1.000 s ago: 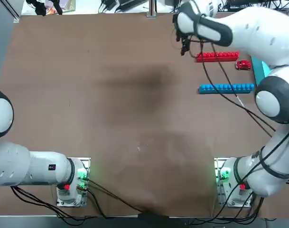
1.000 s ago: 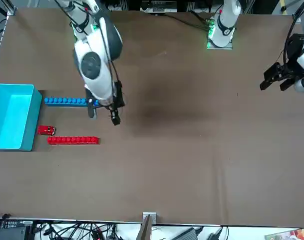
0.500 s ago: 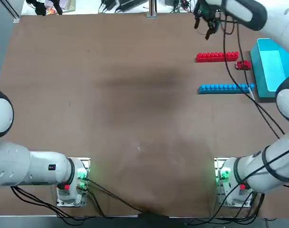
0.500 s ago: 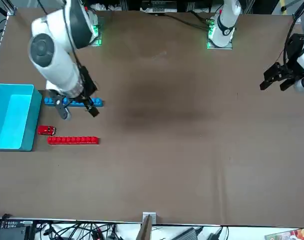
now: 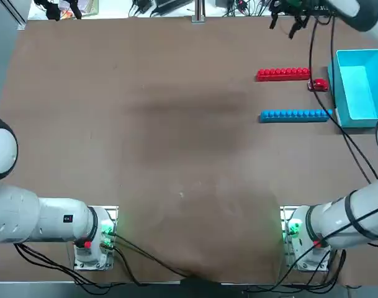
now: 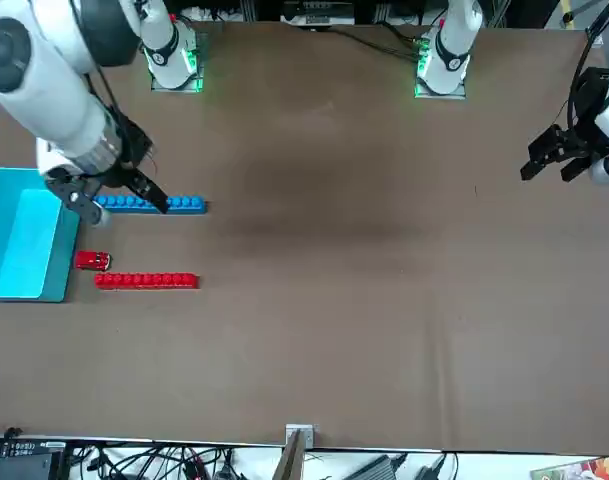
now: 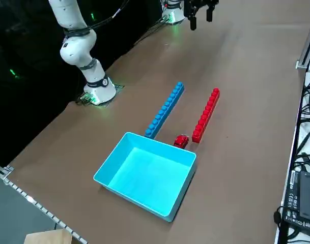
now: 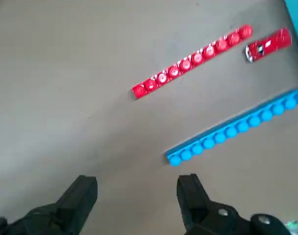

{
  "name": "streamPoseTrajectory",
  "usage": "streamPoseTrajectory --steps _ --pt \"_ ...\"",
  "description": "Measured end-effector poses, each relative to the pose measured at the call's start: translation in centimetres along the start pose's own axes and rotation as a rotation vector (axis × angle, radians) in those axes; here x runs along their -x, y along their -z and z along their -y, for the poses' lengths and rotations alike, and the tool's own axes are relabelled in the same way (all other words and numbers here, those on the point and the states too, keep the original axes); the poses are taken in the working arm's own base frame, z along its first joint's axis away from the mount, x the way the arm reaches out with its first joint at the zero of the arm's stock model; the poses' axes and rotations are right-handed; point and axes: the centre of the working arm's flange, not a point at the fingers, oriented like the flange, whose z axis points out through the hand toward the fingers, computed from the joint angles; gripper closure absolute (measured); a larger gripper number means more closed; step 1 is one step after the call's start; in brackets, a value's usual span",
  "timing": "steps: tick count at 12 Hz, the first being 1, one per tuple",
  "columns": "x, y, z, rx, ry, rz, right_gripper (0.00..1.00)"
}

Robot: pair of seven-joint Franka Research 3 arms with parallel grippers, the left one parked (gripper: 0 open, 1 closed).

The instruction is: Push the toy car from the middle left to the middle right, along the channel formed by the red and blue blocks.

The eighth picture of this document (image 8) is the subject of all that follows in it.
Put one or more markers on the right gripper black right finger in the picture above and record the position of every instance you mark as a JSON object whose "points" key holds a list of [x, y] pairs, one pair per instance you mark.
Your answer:
{"points": [[202, 220]]}

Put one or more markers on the blue building block row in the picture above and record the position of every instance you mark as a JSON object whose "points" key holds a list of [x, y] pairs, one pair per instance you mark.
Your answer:
{"points": [[232, 132]]}

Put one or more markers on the red building block row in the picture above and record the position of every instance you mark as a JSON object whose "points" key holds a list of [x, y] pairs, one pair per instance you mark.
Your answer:
{"points": [[185, 64]]}

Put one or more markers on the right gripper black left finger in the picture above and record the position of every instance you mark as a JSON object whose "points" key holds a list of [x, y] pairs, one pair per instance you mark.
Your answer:
{"points": [[73, 210]]}

